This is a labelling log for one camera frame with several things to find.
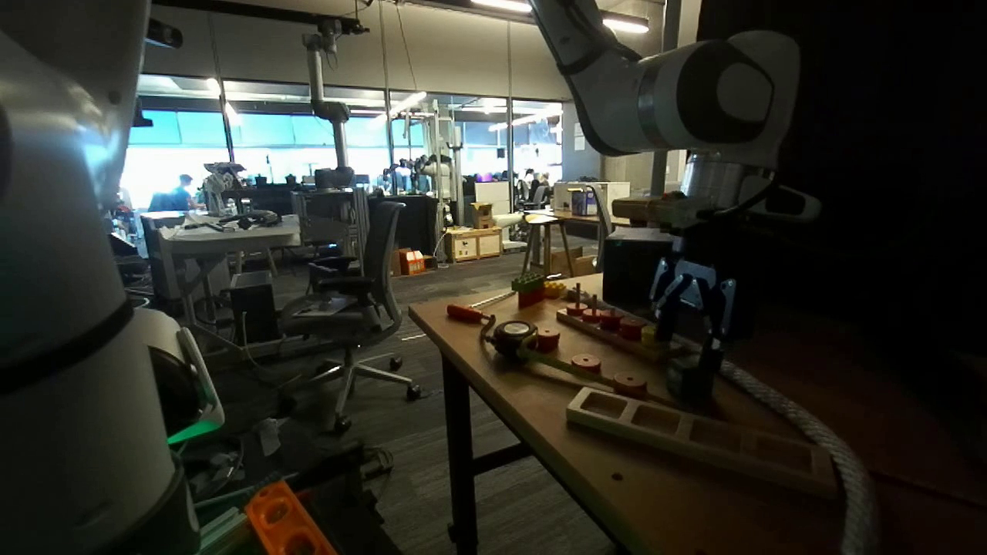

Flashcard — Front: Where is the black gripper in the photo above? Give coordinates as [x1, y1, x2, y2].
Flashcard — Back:
[652, 211, 763, 350]

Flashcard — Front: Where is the green square block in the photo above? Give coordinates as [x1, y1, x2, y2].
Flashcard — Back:
[669, 341, 723, 379]

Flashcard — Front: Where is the orange perforated plastic block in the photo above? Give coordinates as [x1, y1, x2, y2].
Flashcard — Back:
[240, 478, 341, 555]

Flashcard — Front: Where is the black box on table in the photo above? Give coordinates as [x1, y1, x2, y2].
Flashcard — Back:
[602, 225, 682, 315]

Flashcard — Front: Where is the wooden peg board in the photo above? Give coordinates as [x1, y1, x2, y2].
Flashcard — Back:
[552, 293, 676, 365]

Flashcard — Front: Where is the white equipment box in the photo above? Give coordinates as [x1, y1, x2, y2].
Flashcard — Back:
[552, 179, 635, 223]

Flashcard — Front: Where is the white wooden compartment tray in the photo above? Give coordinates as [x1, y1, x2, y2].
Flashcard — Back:
[564, 384, 843, 501]

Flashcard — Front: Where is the wooden stool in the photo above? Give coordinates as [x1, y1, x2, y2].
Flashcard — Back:
[518, 206, 579, 281]

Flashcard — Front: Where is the black tape measure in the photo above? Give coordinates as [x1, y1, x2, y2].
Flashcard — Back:
[474, 312, 619, 396]

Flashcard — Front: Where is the cardboard box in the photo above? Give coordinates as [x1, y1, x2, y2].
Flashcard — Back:
[440, 225, 506, 266]

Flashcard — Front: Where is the long ceiling light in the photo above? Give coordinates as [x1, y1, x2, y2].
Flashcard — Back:
[469, 0, 655, 40]

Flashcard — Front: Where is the small orange box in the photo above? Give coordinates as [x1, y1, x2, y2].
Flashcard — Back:
[395, 247, 431, 277]

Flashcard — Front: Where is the grey metal pole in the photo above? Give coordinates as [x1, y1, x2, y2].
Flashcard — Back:
[656, 0, 687, 197]

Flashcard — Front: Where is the grey office chair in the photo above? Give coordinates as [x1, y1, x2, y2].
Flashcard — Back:
[277, 191, 425, 433]

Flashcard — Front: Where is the ceiling hung pipe fixture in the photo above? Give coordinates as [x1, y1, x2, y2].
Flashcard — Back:
[303, 19, 358, 171]

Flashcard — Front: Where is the black case under desk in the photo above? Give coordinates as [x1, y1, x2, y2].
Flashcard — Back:
[226, 268, 284, 345]

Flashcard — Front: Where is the white office desk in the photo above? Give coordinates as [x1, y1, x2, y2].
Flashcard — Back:
[143, 214, 303, 320]

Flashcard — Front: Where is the seated person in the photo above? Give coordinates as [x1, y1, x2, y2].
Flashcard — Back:
[165, 169, 198, 211]

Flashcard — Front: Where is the white braided rope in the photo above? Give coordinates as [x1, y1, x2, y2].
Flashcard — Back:
[719, 358, 884, 555]

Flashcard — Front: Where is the red handled screwdriver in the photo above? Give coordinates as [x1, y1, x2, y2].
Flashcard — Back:
[444, 299, 493, 327]

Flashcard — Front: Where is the black metal table frame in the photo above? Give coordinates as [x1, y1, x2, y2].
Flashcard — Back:
[437, 347, 537, 555]

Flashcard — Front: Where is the black overhead mount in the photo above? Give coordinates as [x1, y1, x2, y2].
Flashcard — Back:
[143, 16, 186, 52]

